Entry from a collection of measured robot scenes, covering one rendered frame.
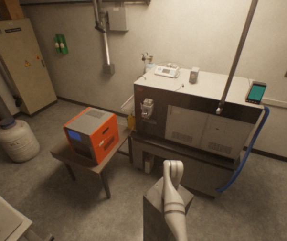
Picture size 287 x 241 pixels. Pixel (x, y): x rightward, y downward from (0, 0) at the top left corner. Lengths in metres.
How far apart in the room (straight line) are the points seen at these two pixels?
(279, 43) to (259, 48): 0.20
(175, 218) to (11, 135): 2.64
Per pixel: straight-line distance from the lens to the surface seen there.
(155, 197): 1.13
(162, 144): 1.94
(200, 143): 1.83
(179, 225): 0.76
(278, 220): 2.80
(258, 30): 2.54
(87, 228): 2.31
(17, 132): 2.98
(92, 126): 1.64
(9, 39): 4.04
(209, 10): 2.51
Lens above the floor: 2.11
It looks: 37 degrees down
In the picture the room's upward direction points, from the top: straight up
